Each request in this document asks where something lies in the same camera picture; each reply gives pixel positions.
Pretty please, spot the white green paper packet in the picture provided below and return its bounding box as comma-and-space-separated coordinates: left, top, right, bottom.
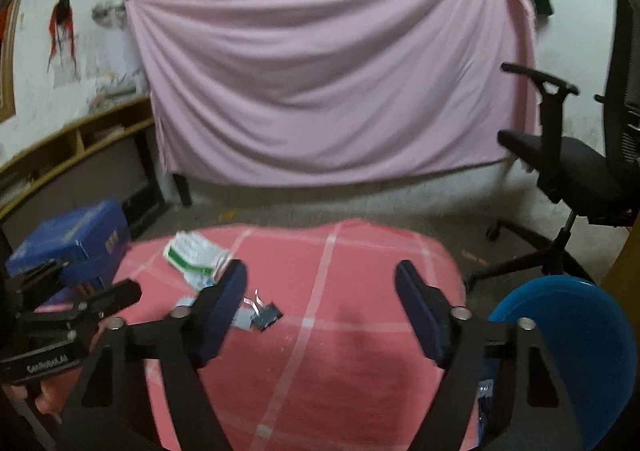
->
163, 231, 232, 291

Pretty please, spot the person's left hand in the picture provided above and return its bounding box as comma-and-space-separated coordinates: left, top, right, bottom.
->
2, 372, 76, 420

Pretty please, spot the black binder clip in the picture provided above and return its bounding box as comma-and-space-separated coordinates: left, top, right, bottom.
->
243, 289, 283, 332

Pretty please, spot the blue cardboard box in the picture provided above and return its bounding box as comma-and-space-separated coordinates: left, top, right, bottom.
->
6, 199, 130, 305

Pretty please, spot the pink checkered tablecloth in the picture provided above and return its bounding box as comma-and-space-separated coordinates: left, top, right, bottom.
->
44, 217, 482, 451

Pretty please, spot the blue plastic bucket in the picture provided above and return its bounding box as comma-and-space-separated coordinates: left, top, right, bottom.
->
488, 275, 638, 450

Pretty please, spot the wooden shelf desk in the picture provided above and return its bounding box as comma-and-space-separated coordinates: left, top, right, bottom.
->
1, 96, 168, 237

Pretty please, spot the black office chair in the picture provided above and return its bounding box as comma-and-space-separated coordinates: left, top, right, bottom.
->
465, 0, 639, 289

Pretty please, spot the large pink hanging sheet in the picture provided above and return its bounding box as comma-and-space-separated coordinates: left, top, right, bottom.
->
126, 0, 538, 187

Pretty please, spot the red tassel wall ornament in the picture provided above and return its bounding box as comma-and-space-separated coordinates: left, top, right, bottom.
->
48, 0, 78, 75

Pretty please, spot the wooden window frame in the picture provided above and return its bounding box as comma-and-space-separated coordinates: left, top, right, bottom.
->
0, 0, 21, 122

